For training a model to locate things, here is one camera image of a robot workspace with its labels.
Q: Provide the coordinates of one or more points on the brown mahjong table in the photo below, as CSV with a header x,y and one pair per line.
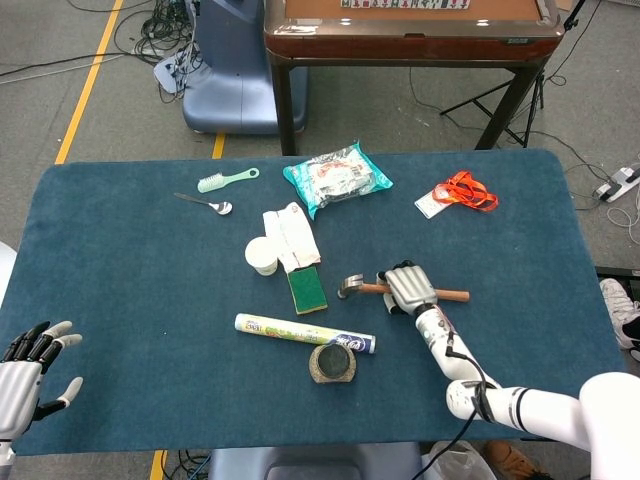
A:
x,y
400,47

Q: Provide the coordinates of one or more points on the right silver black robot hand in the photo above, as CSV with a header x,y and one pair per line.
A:
x,y
411,287

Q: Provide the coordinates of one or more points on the clear plastic bag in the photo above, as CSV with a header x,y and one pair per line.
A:
x,y
457,462

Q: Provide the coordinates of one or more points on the white grey power strip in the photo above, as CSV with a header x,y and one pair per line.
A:
x,y
617,185

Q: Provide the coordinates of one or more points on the black tripod stand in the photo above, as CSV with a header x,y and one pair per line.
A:
x,y
540,95

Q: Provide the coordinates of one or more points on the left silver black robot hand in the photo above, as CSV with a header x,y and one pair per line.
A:
x,y
17,390

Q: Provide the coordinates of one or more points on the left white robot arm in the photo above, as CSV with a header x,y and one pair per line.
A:
x,y
5,452

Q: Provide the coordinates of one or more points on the teal snack package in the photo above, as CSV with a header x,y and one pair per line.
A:
x,y
335,180

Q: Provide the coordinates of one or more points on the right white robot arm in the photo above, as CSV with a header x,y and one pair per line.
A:
x,y
530,405

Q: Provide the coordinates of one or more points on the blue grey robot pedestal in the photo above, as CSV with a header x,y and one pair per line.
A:
x,y
235,75

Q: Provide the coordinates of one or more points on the white badge card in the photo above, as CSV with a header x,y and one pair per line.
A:
x,y
429,205

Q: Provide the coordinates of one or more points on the white folded cloth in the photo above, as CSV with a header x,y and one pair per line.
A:
x,y
295,235

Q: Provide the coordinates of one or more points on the brown shoe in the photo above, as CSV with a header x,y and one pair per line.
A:
x,y
505,455

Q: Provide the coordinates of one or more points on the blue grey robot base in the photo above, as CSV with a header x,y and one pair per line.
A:
x,y
310,462

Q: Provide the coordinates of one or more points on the metal spoon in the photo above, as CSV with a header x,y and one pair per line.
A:
x,y
222,207

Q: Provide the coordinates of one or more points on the white sneaker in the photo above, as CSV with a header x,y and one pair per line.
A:
x,y
612,300

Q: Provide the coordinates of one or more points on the white paper cup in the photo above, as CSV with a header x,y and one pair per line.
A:
x,y
260,252

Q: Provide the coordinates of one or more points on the white power strip with plugs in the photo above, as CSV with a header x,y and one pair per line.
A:
x,y
167,72

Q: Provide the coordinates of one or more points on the green yellow scrub sponge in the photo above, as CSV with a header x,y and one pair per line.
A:
x,y
307,290

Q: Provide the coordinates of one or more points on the face-up mahjong tile row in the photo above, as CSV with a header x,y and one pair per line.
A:
x,y
400,4

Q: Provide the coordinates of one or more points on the blue felt table cover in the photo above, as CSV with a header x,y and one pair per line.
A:
x,y
125,275

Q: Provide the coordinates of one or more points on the light green scrub brush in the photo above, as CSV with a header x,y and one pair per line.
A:
x,y
215,182

